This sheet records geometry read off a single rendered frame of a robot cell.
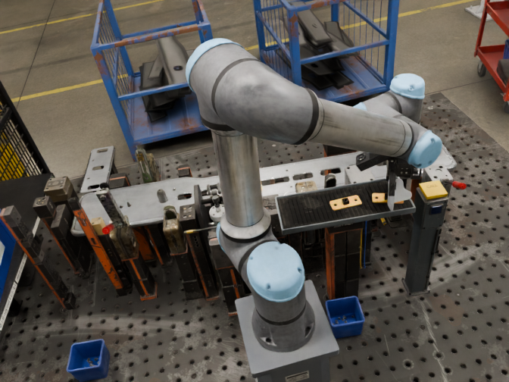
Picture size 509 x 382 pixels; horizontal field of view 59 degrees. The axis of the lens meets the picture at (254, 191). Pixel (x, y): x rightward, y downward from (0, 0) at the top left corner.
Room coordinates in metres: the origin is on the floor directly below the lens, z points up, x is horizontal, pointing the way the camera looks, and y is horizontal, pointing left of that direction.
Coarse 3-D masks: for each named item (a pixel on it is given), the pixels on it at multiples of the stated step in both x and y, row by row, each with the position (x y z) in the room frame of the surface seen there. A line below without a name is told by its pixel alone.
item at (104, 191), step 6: (102, 186) 1.11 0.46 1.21; (108, 186) 1.11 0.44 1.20; (96, 192) 1.08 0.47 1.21; (102, 192) 1.08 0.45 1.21; (108, 192) 1.08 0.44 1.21; (102, 198) 1.06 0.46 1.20; (108, 198) 1.08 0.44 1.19; (102, 204) 1.08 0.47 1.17; (108, 204) 1.08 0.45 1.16; (114, 204) 1.09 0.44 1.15; (108, 210) 1.08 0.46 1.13; (114, 210) 1.09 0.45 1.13; (114, 216) 1.09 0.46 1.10; (120, 216) 1.09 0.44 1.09
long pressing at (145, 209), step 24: (264, 168) 1.33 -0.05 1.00; (288, 168) 1.30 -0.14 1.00; (312, 168) 1.28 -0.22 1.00; (384, 168) 1.21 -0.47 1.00; (120, 192) 1.33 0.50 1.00; (144, 192) 1.31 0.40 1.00; (168, 192) 1.28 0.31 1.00; (192, 192) 1.26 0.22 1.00; (264, 192) 1.19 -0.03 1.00; (288, 192) 1.17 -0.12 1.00; (96, 216) 1.22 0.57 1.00; (144, 216) 1.18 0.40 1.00
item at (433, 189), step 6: (438, 180) 0.94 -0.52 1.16; (420, 186) 0.93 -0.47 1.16; (426, 186) 0.92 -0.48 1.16; (432, 186) 0.92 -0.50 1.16; (438, 186) 0.91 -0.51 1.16; (426, 192) 0.90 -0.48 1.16; (432, 192) 0.90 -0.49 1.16; (438, 192) 0.89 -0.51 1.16; (444, 192) 0.89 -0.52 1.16; (426, 198) 0.88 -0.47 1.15; (432, 198) 0.88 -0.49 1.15
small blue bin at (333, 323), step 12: (336, 300) 0.85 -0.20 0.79; (348, 300) 0.85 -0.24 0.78; (336, 312) 0.85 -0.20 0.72; (348, 312) 0.85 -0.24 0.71; (360, 312) 0.80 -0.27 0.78; (336, 324) 0.81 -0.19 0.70; (348, 324) 0.76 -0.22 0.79; (360, 324) 0.76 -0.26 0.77; (336, 336) 0.76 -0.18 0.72; (348, 336) 0.76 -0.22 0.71
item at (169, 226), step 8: (176, 216) 1.07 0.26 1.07; (168, 224) 1.04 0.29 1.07; (176, 224) 1.03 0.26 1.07; (168, 232) 1.02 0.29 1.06; (176, 232) 1.02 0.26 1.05; (168, 240) 1.02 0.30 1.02; (176, 240) 1.02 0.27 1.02; (184, 240) 1.04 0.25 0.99; (176, 248) 1.02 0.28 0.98; (184, 248) 1.02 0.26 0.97; (176, 256) 1.02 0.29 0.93; (184, 256) 1.02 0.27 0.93; (184, 264) 1.03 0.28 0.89; (192, 264) 1.06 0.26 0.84; (184, 272) 1.02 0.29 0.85; (192, 272) 1.02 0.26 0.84; (184, 280) 1.02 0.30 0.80; (192, 280) 1.02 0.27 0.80; (200, 280) 1.06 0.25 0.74; (184, 288) 1.02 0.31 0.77; (192, 288) 1.02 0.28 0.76; (200, 288) 1.03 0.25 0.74; (192, 296) 1.01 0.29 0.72; (200, 296) 1.01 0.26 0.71
